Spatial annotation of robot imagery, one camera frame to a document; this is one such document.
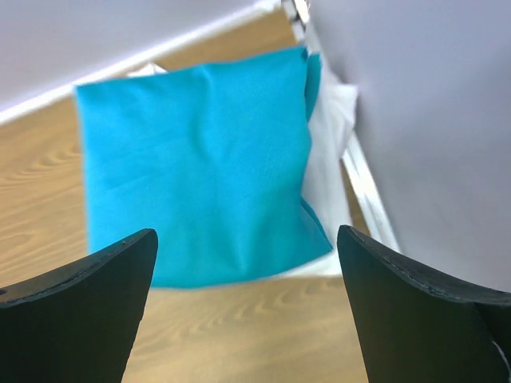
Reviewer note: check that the teal t-shirt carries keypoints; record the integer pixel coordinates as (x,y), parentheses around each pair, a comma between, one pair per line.
(134,131)

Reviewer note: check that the folded white t-shirt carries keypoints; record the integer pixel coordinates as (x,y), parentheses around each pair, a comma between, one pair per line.
(331,139)

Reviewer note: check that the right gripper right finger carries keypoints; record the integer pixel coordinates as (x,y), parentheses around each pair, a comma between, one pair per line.
(418,324)

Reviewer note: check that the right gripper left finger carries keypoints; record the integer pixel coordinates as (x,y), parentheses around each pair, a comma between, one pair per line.
(78,322)

